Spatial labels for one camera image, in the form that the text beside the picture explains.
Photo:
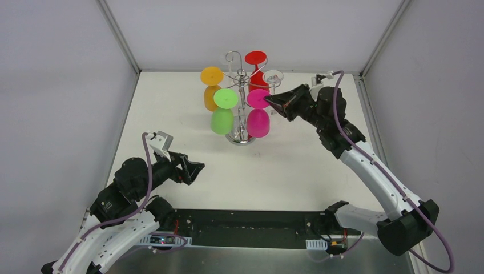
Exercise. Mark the green plastic wine glass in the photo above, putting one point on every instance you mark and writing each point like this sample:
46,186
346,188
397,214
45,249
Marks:
225,100

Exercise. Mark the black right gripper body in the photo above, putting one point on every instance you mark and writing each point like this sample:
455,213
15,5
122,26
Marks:
295,104

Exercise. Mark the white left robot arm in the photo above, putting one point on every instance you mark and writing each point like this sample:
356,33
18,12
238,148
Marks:
124,212

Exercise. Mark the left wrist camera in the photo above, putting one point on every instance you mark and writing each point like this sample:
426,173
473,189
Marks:
160,143

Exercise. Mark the red plastic wine glass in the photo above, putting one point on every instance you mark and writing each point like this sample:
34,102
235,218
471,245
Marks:
256,81

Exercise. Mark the chrome wine glass rack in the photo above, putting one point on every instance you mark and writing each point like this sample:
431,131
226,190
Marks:
239,72

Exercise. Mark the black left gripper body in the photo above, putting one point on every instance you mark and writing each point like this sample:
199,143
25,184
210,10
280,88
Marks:
183,168

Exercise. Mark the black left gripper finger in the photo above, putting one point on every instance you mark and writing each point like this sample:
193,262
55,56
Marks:
176,156
190,171

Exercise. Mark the clear wine glass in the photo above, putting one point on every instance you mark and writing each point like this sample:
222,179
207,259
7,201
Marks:
273,79

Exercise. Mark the magenta plastic wine glass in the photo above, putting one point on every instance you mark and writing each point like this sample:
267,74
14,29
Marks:
258,121

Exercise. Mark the orange plastic wine glass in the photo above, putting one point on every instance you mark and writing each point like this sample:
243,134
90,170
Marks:
211,77

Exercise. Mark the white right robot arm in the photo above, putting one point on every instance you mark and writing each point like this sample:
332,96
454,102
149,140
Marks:
405,218

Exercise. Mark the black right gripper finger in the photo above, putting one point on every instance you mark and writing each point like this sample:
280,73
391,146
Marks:
285,99
280,113

